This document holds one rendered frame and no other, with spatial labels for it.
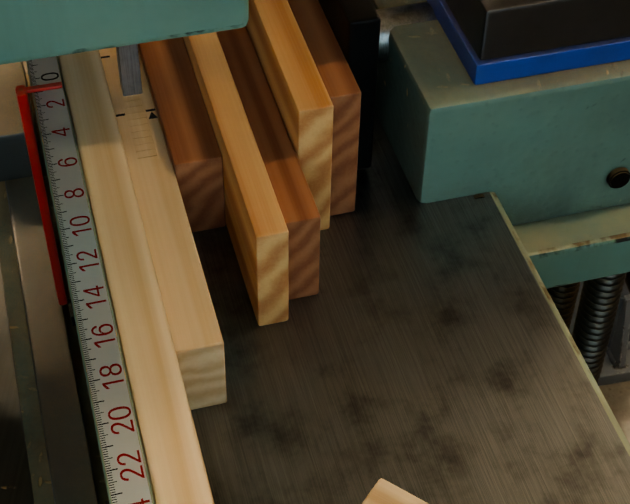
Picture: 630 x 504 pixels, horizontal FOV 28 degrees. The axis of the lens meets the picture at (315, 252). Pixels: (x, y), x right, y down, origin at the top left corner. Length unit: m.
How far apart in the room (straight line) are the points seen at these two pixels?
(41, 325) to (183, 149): 0.15
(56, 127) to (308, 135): 0.11
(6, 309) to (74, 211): 0.19
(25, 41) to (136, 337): 0.13
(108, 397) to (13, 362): 0.22
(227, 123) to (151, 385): 0.14
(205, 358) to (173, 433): 0.05
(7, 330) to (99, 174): 0.17
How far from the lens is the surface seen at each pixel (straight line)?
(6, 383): 0.67
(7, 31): 0.52
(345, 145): 0.57
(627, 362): 1.72
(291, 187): 0.54
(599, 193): 0.65
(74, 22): 0.52
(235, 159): 0.54
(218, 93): 0.58
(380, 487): 0.47
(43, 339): 0.67
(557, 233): 0.65
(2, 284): 0.72
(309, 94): 0.55
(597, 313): 0.81
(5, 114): 0.75
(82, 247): 0.51
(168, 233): 0.54
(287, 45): 0.57
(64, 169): 0.55
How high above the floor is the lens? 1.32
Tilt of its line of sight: 47 degrees down
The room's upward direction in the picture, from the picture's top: 1 degrees clockwise
